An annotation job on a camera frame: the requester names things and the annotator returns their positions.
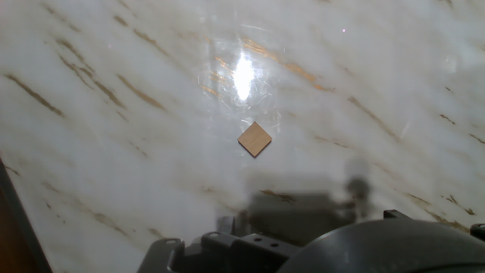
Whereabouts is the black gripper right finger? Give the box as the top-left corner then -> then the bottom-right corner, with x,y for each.
382,209 -> 412,221

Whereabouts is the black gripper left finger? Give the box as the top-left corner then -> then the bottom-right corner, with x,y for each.
136,231 -> 301,273

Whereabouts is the small wooden cube block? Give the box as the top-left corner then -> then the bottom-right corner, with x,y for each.
237,121 -> 274,158

